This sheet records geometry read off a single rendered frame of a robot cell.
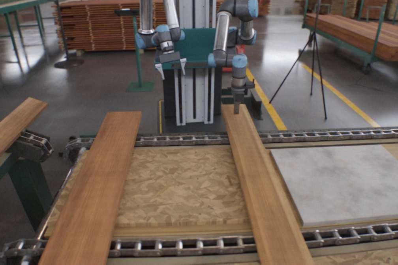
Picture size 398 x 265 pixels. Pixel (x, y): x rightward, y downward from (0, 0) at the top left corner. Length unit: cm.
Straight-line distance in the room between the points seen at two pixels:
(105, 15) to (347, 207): 584
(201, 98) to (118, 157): 139
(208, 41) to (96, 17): 438
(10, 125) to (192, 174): 98
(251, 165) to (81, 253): 72
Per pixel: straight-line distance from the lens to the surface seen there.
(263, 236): 95
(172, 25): 193
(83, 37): 659
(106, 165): 125
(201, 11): 231
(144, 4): 198
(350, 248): 109
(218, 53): 159
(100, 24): 640
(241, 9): 178
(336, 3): 1326
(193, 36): 225
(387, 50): 529
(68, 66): 591
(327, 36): 696
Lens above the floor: 161
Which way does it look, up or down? 28 degrees down
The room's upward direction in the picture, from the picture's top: straight up
